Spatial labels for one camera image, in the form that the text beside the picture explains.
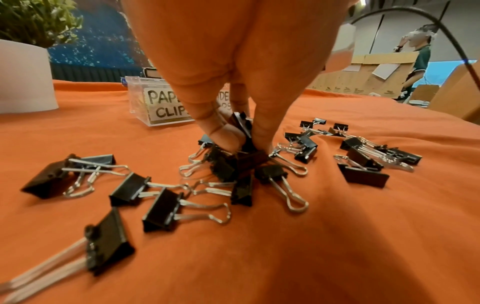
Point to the person's left hand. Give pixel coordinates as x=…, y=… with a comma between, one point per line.
x=225, y=44

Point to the white paper sheet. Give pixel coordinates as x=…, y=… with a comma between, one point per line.
x=385, y=71

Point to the pile of black binder clips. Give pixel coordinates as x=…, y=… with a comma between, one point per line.
x=161, y=210

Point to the person's right hand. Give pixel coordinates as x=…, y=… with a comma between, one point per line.
x=337, y=61

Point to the green plant in white pot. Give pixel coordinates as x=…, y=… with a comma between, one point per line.
x=22, y=77

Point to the background cardboard boxes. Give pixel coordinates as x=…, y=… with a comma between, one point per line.
x=348, y=80

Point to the clear two-compartment plastic box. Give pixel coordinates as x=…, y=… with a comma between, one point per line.
x=161, y=101

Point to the plain cardboard box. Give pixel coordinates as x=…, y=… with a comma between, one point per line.
x=461, y=95

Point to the blue patterned backdrop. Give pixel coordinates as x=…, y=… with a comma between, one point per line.
x=101, y=35

